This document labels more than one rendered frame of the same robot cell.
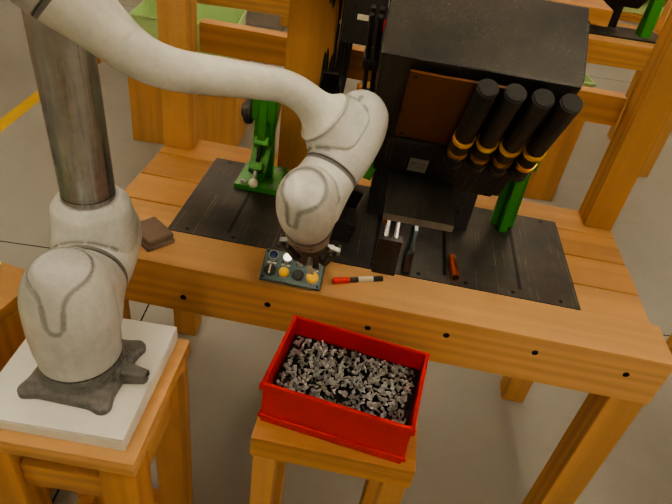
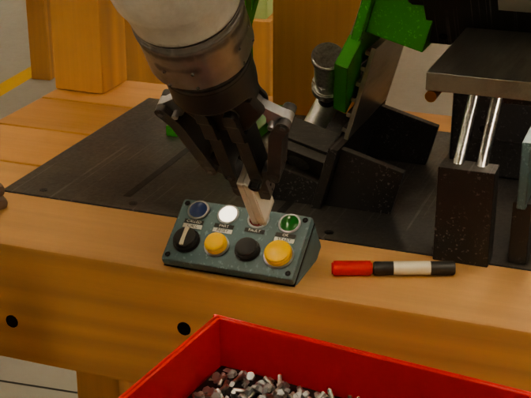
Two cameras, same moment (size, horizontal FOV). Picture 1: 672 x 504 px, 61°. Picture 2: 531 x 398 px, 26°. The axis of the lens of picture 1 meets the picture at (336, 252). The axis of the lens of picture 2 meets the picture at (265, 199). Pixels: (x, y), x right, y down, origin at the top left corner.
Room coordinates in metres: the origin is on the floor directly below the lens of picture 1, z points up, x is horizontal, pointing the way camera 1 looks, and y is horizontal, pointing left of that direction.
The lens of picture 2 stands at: (0.04, -0.27, 1.43)
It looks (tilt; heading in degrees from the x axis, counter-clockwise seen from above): 22 degrees down; 18
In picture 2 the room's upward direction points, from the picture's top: straight up
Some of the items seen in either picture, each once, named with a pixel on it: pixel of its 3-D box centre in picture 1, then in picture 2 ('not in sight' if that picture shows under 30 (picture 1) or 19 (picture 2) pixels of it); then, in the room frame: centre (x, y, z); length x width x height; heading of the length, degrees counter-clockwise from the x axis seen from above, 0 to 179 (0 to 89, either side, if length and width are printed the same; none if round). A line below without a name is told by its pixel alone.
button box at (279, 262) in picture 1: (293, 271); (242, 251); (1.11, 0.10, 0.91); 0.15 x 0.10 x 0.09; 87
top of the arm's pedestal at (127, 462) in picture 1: (89, 388); not in sight; (0.73, 0.45, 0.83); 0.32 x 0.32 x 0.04; 89
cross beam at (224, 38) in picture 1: (407, 71); not in sight; (1.76, -0.13, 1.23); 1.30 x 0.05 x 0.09; 87
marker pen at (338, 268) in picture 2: (357, 279); (393, 268); (1.12, -0.07, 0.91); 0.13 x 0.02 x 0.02; 108
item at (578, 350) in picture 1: (363, 307); (414, 343); (1.11, -0.09, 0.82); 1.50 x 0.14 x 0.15; 87
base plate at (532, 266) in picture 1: (377, 227); (469, 195); (1.39, -0.11, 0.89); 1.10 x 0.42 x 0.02; 87
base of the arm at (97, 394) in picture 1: (92, 362); not in sight; (0.73, 0.44, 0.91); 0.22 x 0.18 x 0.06; 86
